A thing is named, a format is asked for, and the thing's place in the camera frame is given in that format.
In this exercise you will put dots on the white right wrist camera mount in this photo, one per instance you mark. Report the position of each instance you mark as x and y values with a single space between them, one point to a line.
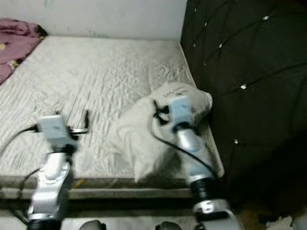
182 109

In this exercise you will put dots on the grey robot right leg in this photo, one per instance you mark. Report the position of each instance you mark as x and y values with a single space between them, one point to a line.
169 226

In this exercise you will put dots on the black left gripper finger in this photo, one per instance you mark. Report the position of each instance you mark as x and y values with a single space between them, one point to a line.
86 120

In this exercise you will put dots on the grey robot left leg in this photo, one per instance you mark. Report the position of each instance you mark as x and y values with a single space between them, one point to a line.
90 226

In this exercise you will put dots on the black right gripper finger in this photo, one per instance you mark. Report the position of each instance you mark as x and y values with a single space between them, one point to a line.
156 106

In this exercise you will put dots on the grey robot leg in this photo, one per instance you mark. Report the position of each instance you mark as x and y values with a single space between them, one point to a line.
169 226
90 226

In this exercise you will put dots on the purple cartoon print quilt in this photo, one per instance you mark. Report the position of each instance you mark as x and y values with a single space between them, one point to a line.
12 48

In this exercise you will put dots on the white crumpled rag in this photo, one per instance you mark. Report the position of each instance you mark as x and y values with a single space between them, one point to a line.
278 223

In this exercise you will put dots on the white quilted mattress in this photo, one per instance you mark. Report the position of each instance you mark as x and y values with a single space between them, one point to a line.
100 72

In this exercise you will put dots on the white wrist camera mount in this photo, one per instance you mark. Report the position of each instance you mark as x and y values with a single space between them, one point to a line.
55 128
182 109

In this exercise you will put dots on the black tufted headboard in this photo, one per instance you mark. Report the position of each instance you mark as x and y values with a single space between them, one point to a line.
254 48

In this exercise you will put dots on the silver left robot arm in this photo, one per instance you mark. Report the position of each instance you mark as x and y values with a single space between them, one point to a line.
50 191

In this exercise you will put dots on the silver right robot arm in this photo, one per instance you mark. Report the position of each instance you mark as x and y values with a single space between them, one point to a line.
192 153

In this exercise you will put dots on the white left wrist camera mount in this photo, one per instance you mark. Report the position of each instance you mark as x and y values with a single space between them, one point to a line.
55 128

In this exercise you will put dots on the white printed pillow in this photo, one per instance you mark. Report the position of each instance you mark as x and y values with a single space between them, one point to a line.
139 139

